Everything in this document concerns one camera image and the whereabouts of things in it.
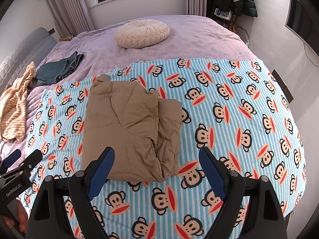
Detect yellow striped garment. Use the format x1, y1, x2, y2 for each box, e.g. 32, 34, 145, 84
0, 61, 36, 142

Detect patterned small bag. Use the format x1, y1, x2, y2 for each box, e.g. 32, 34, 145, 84
214, 7, 232, 21

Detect tan puffer jacket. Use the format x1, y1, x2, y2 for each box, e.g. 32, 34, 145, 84
82, 74, 182, 183

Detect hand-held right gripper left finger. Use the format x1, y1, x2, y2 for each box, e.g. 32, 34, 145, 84
26, 146, 115, 239

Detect black cable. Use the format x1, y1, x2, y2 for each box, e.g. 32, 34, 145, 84
303, 41, 319, 67

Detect dark wooden board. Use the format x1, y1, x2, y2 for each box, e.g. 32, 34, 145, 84
272, 69, 294, 103

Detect wire stand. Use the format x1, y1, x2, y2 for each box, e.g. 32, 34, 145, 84
232, 21, 251, 46

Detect person's left hand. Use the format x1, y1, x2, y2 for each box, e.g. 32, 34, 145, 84
3, 199, 29, 233

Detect grey quilted headboard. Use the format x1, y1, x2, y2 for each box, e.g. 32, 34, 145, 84
0, 27, 58, 90

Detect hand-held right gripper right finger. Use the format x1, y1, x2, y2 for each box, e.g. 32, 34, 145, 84
199, 146, 289, 239

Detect bed with purple cover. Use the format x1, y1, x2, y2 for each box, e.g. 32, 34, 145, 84
0, 15, 257, 160

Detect blue jeans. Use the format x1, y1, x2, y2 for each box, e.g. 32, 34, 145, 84
35, 51, 85, 86

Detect black hanging bag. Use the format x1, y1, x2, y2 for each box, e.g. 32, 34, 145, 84
212, 0, 235, 13

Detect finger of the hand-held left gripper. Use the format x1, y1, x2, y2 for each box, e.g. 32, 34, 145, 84
10, 149, 43, 178
0, 149, 22, 172

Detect wall television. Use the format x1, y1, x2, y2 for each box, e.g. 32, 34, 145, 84
285, 0, 319, 49

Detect round cream cushion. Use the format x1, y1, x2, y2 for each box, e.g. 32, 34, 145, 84
114, 19, 170, 48

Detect monkey printed striped blanket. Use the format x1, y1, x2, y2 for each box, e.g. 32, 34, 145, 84
24, 58, 307, 239

